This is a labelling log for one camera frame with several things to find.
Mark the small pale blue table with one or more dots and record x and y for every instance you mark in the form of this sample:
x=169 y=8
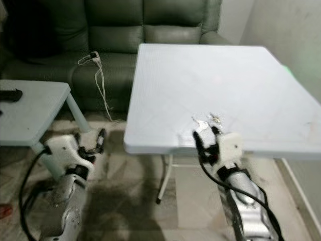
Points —
x=35 y=110

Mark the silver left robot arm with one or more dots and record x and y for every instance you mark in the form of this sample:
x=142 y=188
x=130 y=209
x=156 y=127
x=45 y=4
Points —
x=65 y=206

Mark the dark green leather sofa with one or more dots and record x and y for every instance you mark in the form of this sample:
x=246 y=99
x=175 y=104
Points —
x=145 y=30

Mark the large white folding table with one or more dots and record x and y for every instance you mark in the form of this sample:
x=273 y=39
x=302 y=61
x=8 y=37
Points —
x=220 y=85

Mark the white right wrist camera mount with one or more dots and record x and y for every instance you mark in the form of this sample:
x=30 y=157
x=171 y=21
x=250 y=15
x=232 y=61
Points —
x=231 y=148

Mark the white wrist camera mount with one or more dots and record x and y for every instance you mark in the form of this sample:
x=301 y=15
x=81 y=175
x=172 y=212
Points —
x=231 y=148
x=65 y=150

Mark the black remote control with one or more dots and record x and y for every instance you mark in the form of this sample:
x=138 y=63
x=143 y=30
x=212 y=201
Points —
x=11 y=95

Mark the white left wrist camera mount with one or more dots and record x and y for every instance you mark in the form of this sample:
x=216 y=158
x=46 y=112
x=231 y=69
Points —
x=65 y=150

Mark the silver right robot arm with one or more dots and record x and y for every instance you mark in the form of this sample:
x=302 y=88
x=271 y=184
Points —
x=251 y=206

